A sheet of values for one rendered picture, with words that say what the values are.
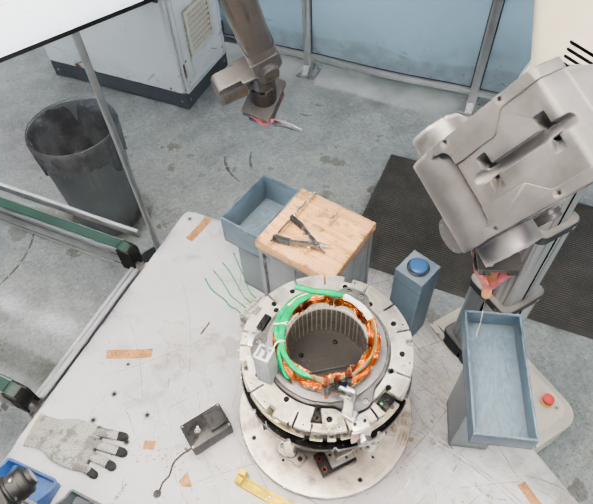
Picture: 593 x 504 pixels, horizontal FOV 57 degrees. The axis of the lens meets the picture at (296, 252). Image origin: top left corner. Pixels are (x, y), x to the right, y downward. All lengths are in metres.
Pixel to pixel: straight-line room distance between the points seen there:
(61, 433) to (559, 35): 1.23
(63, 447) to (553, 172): 1.19
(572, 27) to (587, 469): 1.69
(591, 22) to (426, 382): 0.83
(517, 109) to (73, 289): 2.40
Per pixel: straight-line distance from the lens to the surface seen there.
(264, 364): 0.91
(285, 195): 1.33
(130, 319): 1.49
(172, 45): 3.11
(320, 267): 1.14
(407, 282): 1.20
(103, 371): 1.43
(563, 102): 0.36
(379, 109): 3.26
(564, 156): 0.35
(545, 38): 0.93
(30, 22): 1.59
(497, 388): 1.10
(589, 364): 2.45
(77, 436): 1.36
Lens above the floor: 1.99
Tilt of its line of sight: 53 degrees down
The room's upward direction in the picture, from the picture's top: 3 degrees counter-clockwise
